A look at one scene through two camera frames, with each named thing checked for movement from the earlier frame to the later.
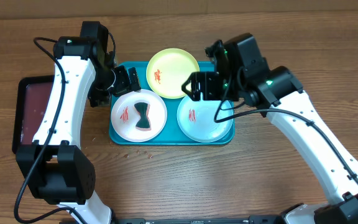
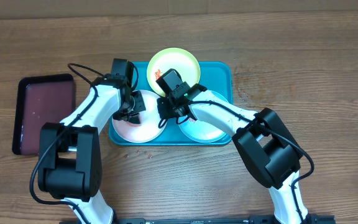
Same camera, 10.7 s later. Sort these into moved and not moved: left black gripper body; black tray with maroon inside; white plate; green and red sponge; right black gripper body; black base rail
Moved: green and red sponge; right black gripper body; left black gripper body
Not moved: black base rail; black tray with maroon inside; white plate
